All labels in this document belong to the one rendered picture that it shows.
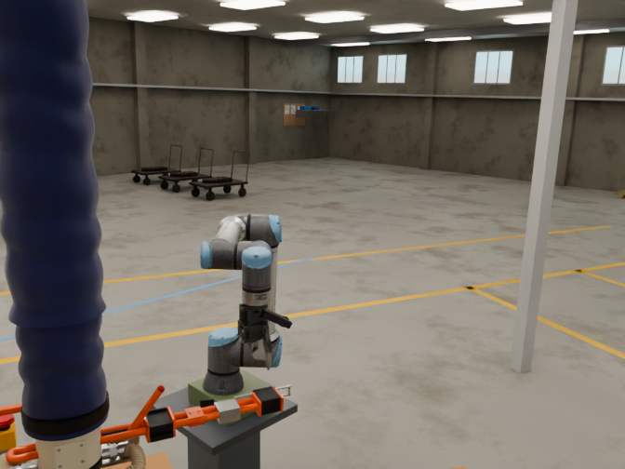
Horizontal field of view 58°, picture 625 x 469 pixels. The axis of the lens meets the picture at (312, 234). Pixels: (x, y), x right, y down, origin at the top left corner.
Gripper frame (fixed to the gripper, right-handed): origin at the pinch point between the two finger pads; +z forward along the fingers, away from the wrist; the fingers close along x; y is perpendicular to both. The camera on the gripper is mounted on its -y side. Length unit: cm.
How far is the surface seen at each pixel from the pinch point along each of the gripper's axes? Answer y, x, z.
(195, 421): 22.9, 3.8, 14.3
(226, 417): 13.2, 3.7, 15.3
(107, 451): 49, 2, 19
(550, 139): -285, -158, -57
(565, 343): -369, -187, 134
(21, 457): 70, 4, 14
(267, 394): -1.7, 0.4, 12.1
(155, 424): 34.8, 3.8, 12.8
